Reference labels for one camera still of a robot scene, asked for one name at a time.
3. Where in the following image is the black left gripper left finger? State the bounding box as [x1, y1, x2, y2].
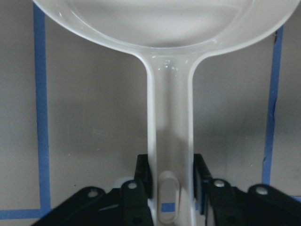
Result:
[35, 154, 154, 226]

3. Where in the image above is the beige plastic dustpan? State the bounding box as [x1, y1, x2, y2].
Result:
[36, 0, 299, 226]

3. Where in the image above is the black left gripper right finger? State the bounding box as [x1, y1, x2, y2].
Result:
[193, 154, 301, 226]

